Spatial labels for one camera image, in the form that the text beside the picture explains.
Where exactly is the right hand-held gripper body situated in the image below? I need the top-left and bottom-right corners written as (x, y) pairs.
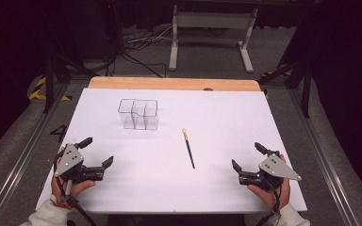
top-left (239, 150), bottom-right (303, 192)

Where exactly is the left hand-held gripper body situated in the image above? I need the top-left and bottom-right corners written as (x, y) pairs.
top-left (54, 143), bottom-right (107, 197)

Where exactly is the striped black pencil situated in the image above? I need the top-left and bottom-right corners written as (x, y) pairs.
top-left (181, 127), bottom-right (196, 170)

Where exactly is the clear plastic pen organizer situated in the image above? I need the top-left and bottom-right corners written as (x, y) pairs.
top-left (117, 98), bottom-right (160, 132)

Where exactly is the person's left hand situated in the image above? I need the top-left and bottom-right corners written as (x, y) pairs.
top-left (50, 176), bottom-right (97, 205)

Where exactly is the person's right hand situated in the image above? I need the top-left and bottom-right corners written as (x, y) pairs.
top-left (247, 179), bottom-right (292, 211)

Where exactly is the white table cover sheet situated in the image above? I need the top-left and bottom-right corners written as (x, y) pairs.
top-left (35, 88), bottom-right (308, 215)

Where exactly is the yellow black floor tape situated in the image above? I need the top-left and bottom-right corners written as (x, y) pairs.
top-left (27, 76), bottom-right (74, 102)
top-left (260, 69), bottom-right (293, 79)

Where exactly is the black metal stand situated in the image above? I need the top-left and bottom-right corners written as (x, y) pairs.
top-left (257, 56), bottom-right (313, 119)
top-left (41, 51), bottom-right (99, 114)

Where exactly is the wooden table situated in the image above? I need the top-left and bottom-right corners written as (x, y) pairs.
top-left (88, 76), bottom-right (262, 92)

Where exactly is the dark equipment box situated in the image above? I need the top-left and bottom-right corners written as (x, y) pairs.
top-left (99, 1), bottom-right (124, 61)

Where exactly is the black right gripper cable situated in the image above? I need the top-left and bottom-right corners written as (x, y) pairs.
top-left (255, 175), bottom-right (283, 226)

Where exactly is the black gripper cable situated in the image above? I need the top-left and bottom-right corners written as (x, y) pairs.
top-left (255, 175), bottom-right (283, 226)
top-left (53, 150), bottom-right (99, 226)

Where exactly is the red wrist strap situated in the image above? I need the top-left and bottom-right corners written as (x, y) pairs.
top-left (50, 194), bottom-right (72, 210)

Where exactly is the aluminium floor rail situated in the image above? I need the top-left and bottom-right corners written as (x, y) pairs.
top-left (0, 84), bottom-right (71, 226)
top-left (287, 89), bottom-right (359, 226)

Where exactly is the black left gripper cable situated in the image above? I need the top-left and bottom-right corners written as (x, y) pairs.
top-left (53, 150), bottom-right (99, 226)

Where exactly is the bundle of floor cables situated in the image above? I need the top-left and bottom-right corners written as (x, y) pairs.
top-left (105, 23), bottom-right (234, 78)

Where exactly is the white metal stand frame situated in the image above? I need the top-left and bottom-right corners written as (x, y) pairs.
top-left (168, 4), bottom-right (259, 74)

